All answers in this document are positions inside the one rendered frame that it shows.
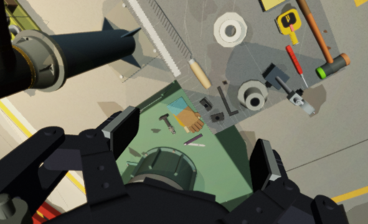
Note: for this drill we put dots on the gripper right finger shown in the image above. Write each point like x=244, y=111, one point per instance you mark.
x=264, y=168

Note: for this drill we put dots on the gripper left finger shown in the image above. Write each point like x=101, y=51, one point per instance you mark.
x=102, y=174

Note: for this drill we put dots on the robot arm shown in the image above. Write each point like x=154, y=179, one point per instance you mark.
x=0, y=46

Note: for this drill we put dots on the dark green three-jaw chuck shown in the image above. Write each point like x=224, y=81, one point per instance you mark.
x=165, y=168

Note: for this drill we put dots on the black hex key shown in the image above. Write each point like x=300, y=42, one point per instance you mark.
x=225, y=101

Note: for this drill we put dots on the beige tall hub casting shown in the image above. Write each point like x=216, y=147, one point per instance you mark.
x=249, y=90

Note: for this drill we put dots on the grey chuck key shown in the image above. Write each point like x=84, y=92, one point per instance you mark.
x=168, y=123

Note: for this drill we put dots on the beige flat hub casting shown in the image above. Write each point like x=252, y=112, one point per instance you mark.
x=221, y=31

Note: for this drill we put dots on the grey pallet mat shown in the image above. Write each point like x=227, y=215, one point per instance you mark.
x=202, y=31

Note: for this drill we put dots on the yellow flat block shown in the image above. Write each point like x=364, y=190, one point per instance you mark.
x=271, y=3

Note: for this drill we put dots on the red box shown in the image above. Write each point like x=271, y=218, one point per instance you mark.
x=46, y=213

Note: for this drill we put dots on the black slotted nut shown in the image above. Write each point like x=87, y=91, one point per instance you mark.
x=205, y=104
x=217, y=117

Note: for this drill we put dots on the grey shaft tool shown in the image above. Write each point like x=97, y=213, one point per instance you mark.
x=295, y=98

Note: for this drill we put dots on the purple marker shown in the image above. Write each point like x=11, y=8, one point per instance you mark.
x=193, y=139

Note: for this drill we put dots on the tan work glove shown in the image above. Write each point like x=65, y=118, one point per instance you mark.
x=188, y=119

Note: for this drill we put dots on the dark slate square block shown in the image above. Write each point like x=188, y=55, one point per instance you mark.
x=274, y=74

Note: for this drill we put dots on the white toothed strip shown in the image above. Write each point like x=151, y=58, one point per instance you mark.
x=158, y=40

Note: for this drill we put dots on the yellow tape measure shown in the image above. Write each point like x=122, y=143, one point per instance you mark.
x=288, y=21

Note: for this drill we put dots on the yellow green shelf unit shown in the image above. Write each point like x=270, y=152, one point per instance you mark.
x=21, y=17

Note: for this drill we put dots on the grey cylinder post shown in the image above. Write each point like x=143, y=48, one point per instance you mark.
x=6, y=208

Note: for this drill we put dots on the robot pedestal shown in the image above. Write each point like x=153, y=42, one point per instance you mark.
x=93, y=49

